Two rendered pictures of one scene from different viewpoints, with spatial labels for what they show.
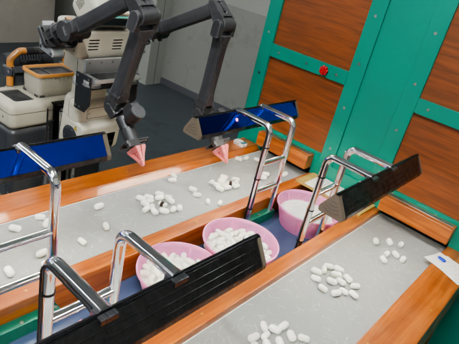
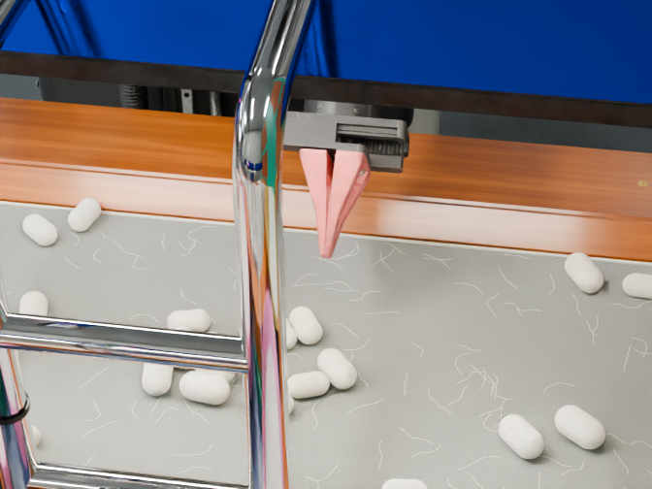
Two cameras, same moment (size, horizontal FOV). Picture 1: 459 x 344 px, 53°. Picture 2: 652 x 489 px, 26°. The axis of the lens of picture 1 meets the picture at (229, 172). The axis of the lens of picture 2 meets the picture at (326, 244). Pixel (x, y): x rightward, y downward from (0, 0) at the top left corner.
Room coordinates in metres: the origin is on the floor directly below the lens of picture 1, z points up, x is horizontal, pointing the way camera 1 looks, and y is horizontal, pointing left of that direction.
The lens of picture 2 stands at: (1.45, -0.68, 1.48)
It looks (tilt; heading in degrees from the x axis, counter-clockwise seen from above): 40 degrees down; 63
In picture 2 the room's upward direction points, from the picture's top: straight up
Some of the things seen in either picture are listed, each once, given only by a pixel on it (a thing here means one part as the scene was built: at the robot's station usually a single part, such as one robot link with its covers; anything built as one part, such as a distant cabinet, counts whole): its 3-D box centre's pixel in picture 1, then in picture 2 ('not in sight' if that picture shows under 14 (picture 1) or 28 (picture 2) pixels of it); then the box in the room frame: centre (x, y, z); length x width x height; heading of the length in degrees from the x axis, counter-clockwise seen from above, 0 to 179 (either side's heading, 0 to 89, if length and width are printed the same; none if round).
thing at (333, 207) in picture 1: (380, 180); not in sight; (1.38, -0.48, 1.08); 0.62 x 0.08 x 0.07; 144
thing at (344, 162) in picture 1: (340, 215); not in sight; (1.42, -0.41, 0.90); 0.20 x 0.19 x 0.45; 144
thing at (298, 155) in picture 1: (283, 148); not in sight; (2.10, -0.23, 0.83); 0.30 x 0.06 x 0.07; 54
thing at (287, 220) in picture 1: (305, 215); not in sight; (1.68, -0.35, 0.72); 0.27 x 0.27 x 0.10
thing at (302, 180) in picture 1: (335, 192); not in sight; (1.86, -0.48, 0.77); 0.33 x 0.15 x 0.01; 54
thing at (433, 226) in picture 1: (415, 216); not in sight; (1.70, -0.78, 0.83); 0.30 x 0.06 x 0.07; 54
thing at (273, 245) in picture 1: (238, 250); not in sight; (1.32, -0.09, 0.72); 0.27 x 0.27 x 0.10
